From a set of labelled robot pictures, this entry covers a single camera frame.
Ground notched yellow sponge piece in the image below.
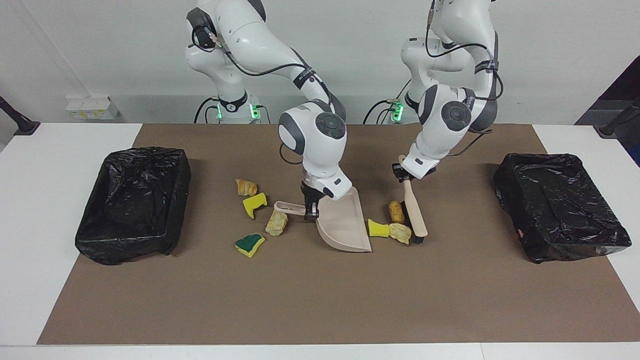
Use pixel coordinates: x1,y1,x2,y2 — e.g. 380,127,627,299
242,192,268,220

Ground beige plastic dustpan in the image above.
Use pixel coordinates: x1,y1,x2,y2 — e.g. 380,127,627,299
273,186,373,254

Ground pale croissant toy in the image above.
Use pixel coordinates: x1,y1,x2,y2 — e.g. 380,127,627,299
388,223,412,246

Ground wedge yellow green sponge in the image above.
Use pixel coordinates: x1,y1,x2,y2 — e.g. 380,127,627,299
367,218,391,238

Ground beige bread chunk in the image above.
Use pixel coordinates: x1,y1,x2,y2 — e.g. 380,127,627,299
265,210,289,237

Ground black bag-lined bin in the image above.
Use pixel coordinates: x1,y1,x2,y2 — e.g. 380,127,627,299
493,153,632,264
75,146,192,266

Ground white wall socket box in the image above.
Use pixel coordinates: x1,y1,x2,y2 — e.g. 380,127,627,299
65,96,120,121

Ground beige brush black bristles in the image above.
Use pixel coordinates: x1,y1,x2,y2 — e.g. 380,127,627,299
397,155,429,245

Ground dark background panel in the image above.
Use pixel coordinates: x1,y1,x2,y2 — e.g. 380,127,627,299
575,55,640,167

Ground brown table mat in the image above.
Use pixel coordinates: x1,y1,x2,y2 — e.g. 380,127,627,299
37,123,640,346

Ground black base power cable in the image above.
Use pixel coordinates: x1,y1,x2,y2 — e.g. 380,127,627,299
194,97,221,124
362,99,401,125

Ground black stand foot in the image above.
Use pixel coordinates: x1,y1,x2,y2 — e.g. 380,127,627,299
0,95,41,136
594,97,640,139

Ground wavy green yellow sponge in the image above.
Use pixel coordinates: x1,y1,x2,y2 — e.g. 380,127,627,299
235,233,266,259

